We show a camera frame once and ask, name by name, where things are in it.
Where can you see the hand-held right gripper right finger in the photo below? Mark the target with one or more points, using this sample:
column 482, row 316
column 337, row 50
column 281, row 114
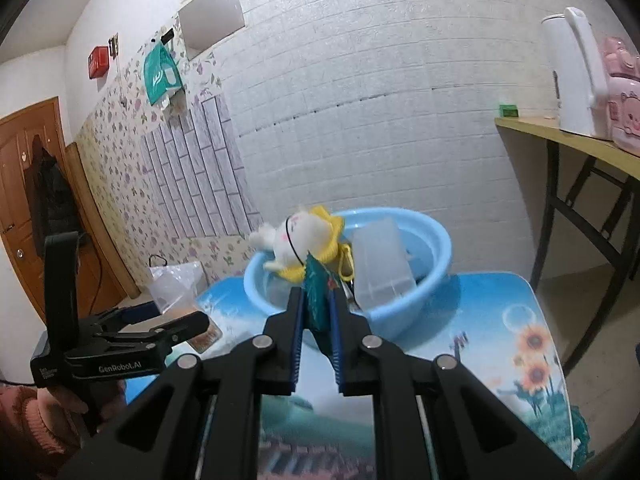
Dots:
column 337, row 340

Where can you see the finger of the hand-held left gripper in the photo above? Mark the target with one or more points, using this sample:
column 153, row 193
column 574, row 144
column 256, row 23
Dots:
column 175, row 335
column 130, row 314

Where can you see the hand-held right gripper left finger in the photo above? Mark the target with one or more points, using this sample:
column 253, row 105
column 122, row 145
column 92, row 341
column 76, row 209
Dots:
column 297, row 335

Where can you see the small printed snack packet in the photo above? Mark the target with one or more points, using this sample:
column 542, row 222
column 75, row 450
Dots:
column 206, row 336

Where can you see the teal packet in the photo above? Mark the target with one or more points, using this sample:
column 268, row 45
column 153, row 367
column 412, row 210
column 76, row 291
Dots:
column 317, row 300

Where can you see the clear plastic container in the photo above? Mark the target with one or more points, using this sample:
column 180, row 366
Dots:
column 380, row 265

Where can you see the white plush toy yellow net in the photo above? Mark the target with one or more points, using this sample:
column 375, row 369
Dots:
column 334, row 245

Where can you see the white plush rabbit toy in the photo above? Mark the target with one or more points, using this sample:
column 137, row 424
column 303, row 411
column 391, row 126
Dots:
column 305, row 232

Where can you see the blue plastic basin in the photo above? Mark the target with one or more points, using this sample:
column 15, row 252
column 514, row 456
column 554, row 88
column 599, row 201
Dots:
column 430, row 260

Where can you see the sea print desktop table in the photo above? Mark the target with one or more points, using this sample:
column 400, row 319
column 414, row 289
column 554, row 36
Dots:
column 475, row 310

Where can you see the person's left hand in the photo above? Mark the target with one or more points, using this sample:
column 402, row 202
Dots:
column 62, row 399

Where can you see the white plastic floor bag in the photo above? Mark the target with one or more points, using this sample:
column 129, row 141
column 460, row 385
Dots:
column 175, row 285

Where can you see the dark hanging coat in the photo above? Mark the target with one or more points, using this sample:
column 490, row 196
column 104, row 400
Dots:
column 50, row 195

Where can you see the wooden door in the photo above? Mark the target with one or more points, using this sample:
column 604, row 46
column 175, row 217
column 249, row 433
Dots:
column 15, row 160

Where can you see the green tissue pack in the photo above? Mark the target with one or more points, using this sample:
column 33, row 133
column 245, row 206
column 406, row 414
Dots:
column 160, row 75

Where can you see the red alarm box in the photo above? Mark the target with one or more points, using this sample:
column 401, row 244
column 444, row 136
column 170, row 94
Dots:
column 98, row 62

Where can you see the small green box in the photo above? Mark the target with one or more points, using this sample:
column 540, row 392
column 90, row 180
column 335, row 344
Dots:
column 508, row 111

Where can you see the wooden folding side table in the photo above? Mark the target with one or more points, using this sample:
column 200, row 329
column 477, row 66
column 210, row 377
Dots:
column 550, row 128

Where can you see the white electric kettle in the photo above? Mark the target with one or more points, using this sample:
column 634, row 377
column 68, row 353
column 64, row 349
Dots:
column 570, row 75

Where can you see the pink bear appliance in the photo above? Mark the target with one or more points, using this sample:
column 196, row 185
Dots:
column 625, row 105

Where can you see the grey wall panel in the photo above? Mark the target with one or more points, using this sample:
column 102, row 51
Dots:
column 212, row 12

